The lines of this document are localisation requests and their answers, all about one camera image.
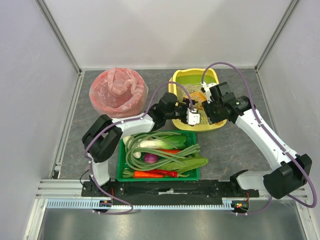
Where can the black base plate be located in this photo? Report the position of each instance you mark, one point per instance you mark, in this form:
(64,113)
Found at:
(206,187)

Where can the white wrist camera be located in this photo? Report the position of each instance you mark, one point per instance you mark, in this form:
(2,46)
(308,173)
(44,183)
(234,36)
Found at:
(205,88)
(193,117)

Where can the yellow litter box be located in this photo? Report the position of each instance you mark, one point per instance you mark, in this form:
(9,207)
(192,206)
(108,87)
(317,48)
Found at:
(194,76)

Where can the green bok choy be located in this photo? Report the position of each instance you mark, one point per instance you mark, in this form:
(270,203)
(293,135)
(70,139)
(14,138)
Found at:
(170,142)

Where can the white small mushroom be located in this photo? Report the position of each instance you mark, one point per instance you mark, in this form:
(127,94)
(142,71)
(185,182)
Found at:
(137,155)

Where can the grey cat litter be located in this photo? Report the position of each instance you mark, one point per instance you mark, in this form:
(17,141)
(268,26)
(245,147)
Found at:
(191,88)

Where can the orange carrot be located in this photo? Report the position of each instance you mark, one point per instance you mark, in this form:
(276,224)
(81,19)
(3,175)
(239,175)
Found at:
(170,151)
(140,175)

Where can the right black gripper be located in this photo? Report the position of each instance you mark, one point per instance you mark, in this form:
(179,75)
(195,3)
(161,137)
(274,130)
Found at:
(208,113)

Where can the green long beans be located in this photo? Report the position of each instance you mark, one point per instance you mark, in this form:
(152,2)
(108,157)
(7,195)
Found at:
(140,165)

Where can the purple onion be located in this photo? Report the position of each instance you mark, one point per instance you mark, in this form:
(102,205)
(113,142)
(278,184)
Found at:
(150,158)

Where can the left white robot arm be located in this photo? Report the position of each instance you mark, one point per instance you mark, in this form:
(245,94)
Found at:
(102,138)

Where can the red trash bin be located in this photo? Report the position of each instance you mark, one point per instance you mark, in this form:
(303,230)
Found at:
(117,113)

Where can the white green leek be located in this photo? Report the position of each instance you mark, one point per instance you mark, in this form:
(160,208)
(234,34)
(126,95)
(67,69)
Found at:
(155,144)

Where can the green lettuce leaf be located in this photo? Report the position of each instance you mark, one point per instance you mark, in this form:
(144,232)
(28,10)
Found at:
(188,164)

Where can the orange litter scoop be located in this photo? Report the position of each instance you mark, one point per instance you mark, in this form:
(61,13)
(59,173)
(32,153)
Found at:
(198,97)

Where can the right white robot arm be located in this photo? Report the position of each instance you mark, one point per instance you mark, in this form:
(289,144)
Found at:
(289,170)

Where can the grey slotted cable duct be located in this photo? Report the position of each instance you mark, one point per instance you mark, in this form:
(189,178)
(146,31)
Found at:
(97,204)

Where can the white radish with leaves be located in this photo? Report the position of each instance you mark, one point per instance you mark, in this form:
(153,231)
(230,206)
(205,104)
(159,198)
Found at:
(127,140)

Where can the pink plastic bin liner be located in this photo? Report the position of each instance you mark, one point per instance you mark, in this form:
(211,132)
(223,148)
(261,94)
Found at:
(117,90)

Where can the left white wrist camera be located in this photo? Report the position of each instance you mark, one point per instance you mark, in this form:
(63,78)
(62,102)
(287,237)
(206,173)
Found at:
(193,117)

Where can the red chili pepper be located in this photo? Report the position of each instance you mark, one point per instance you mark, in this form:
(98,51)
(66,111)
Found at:
(173,174)

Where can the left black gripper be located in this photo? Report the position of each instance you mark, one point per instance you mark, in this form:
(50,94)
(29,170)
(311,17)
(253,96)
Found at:
(185,111)

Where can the orange carrot front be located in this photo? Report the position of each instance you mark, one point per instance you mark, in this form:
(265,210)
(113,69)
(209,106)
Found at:
(140,175)

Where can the green vegetable tray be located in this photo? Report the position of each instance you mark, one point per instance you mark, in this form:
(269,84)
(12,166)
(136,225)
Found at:
(122,165)

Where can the orange carrot middle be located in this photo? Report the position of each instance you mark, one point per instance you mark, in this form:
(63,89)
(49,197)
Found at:
(170,151)

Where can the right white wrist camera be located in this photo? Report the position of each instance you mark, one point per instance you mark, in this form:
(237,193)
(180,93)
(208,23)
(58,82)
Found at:
(205,88)

